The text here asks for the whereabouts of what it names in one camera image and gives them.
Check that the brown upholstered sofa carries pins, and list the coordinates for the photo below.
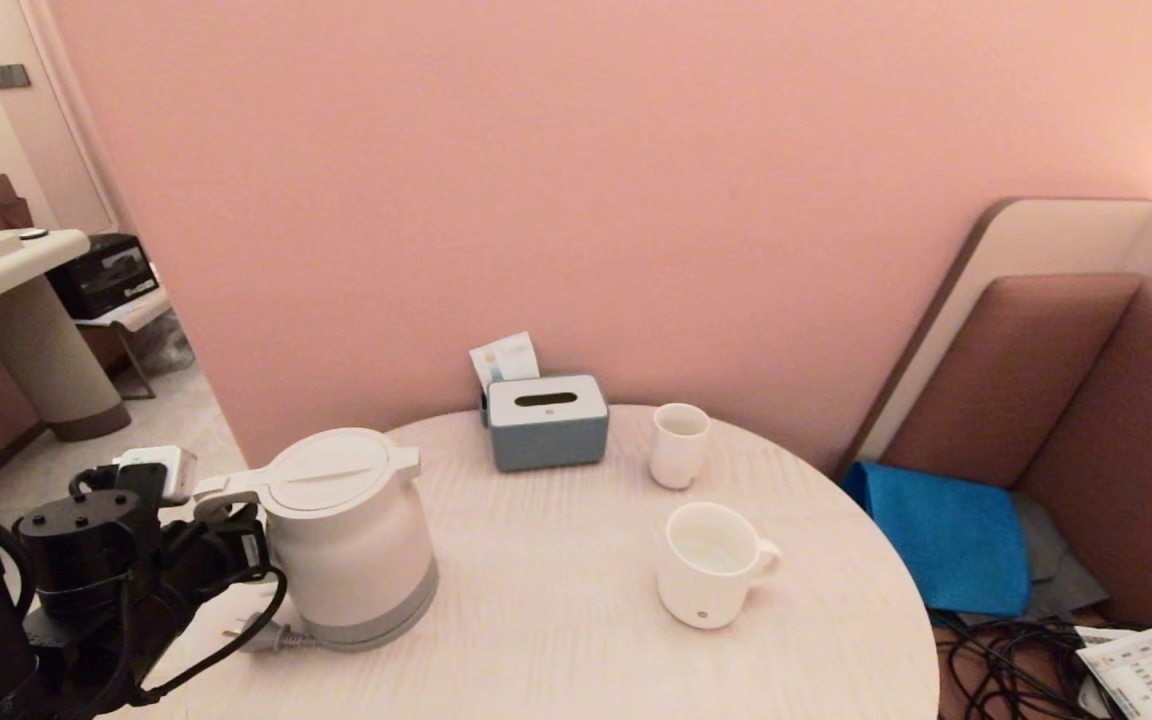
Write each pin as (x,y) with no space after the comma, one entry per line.
(1116,450)

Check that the printed white paper sheet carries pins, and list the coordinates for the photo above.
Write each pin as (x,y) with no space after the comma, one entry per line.
(1146,680)

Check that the blue folded cloth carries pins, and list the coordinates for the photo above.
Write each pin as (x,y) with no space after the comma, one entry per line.
(946,540)

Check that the grey tissue box white lid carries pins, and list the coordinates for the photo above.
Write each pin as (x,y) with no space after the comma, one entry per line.
(546,435)

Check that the white ribbed mug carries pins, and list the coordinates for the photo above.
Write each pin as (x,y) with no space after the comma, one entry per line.
(701,590)

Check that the round black sink stopper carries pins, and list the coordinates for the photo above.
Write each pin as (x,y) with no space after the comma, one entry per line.
(33,235)

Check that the grey power plug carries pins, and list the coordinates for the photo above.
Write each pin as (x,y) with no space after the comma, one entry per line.
(271,635)

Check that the white electric kettle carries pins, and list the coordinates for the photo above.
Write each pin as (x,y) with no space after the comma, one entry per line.
(356,560)

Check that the black box appliance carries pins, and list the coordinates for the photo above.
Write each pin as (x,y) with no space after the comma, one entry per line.
(101,280)

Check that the white paper sachets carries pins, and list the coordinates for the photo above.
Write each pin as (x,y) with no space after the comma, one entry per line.
(504,358)

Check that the grey folded cloth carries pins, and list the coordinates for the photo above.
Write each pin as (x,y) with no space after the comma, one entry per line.
(1051,575)

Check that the grey round kettle base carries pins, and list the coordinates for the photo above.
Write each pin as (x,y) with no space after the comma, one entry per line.
(376,647)

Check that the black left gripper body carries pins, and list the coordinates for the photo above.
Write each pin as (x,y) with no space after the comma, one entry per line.
(91,550)

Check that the grey wall switch plate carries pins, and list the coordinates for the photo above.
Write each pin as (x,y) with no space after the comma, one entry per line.
(11,76)

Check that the small white metal-legged stool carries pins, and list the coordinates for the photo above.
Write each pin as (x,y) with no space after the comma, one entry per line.
(136,313)

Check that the beige rounded backrest panel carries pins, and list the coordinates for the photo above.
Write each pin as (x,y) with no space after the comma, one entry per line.
(1036,240)

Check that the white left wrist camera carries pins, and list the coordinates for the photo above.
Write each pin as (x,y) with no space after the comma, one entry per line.
(171,470)

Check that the clear plastic bag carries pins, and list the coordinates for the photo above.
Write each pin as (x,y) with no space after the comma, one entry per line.
(161,350)

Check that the beige sink pedestal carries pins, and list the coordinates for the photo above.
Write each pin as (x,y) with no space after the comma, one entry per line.
(46,370)

